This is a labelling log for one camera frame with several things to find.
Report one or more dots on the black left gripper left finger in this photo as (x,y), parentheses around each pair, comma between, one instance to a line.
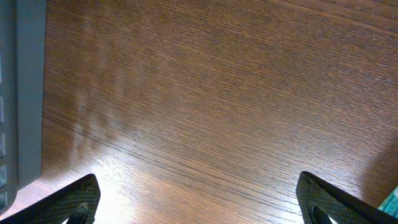
(75,203)

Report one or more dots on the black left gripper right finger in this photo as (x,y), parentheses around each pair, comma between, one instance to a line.
(322,202)

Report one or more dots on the green tissue pack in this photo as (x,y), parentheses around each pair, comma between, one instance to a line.
(390,204)

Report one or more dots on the grey plastic mesh basket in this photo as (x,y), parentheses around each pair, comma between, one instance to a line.
(22,89)

